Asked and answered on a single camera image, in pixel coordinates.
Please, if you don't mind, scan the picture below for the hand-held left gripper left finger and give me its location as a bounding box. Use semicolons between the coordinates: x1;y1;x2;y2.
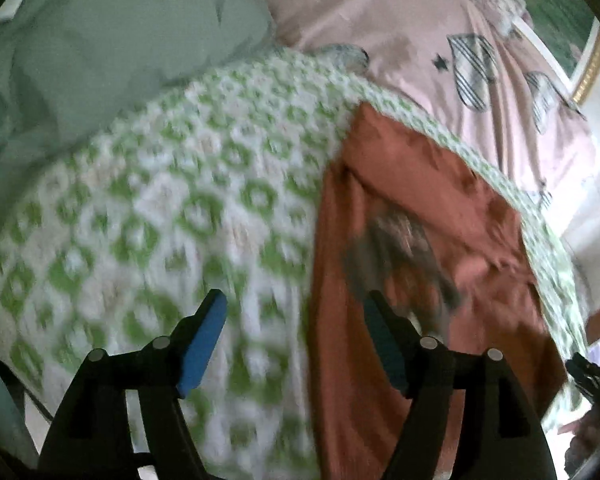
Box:
37;288;229;480

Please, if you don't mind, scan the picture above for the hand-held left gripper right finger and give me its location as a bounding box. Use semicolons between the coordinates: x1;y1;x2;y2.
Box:
362;290;559;480

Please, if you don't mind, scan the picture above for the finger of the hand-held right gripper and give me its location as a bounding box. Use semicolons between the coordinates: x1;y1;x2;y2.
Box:
565;352;600;406

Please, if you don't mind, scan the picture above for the rust orange printed shirt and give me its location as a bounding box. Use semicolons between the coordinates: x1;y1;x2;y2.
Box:
307;101;569;480

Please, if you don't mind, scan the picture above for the person's right hand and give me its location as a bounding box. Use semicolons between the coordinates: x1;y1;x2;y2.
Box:
556;405;600;466

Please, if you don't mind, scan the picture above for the green and white patterned blanket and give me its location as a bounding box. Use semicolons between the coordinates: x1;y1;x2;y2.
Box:
0;46;592;480

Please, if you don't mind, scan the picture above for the sage green pillow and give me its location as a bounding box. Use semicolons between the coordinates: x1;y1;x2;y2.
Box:
0;0;276;241

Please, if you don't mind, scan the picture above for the pink heart print bedsheet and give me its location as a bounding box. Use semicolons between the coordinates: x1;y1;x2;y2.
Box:
240;0;598;211

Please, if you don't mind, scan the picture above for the gold picture frame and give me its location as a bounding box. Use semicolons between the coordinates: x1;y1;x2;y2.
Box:
570;20;600;107

